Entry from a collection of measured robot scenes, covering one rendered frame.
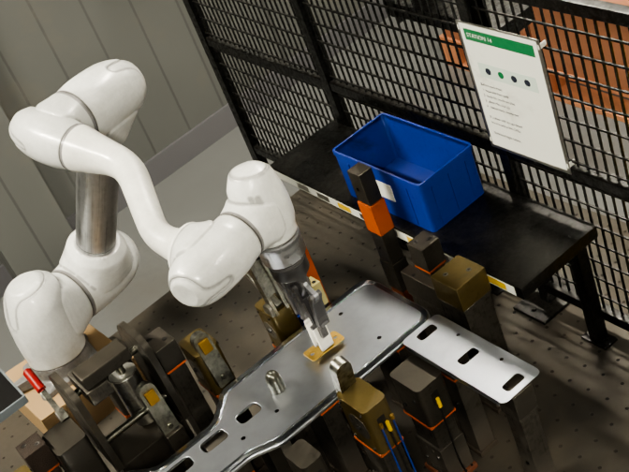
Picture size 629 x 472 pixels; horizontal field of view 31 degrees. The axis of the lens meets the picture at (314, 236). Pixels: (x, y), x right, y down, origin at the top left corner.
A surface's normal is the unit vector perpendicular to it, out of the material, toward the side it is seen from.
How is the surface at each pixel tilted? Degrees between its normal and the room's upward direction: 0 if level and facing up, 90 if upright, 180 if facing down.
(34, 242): 90
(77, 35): 90
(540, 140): 90
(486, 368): 0
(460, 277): 0
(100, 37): 90
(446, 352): 0
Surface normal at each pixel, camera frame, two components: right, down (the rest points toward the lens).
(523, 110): -0.75, 0.57
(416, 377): -0.32, -0.76
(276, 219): 0.73, 0.18
